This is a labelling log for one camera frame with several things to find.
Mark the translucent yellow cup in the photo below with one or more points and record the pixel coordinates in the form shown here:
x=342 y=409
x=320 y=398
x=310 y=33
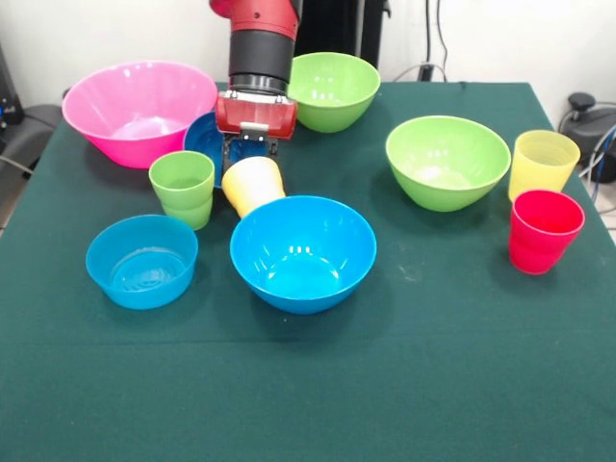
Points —
x=544 y=163

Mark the red cup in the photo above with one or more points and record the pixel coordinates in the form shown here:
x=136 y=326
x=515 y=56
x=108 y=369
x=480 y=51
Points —
x=544 y=250

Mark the dark green tablecloth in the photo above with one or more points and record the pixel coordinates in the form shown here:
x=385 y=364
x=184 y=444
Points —
x=308 y=375

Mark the green cup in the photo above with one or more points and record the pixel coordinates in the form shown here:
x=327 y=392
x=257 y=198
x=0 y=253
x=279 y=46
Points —
x=185 y=202

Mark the small dark blue bowl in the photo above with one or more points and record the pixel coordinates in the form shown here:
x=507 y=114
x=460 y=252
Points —
x=202 y=139

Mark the black pedestal leg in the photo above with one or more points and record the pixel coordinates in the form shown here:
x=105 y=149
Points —
x=592 y=125

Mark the translucent light blue bowl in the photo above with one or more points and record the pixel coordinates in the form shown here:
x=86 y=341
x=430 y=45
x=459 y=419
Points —
x=144 y=289

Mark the large pink bowl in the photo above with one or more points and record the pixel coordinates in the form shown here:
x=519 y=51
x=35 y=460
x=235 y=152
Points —
x=135 y=106

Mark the orange cup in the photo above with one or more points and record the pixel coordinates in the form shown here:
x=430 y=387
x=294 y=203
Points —
x=252 y=185

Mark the black equipment box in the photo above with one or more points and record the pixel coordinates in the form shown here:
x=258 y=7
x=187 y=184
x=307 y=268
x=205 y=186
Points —
x=7 y=96

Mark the wall power socket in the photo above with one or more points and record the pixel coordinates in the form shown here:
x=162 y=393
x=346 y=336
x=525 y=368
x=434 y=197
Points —
x=426 y=71

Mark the green bowl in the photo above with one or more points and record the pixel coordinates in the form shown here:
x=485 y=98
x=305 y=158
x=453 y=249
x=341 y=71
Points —
x=447 y=154
x=332 y=91

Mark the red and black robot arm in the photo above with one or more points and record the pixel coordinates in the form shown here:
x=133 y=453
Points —
x=260 y=43

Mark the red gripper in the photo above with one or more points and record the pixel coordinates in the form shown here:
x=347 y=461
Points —
x=255 y=118

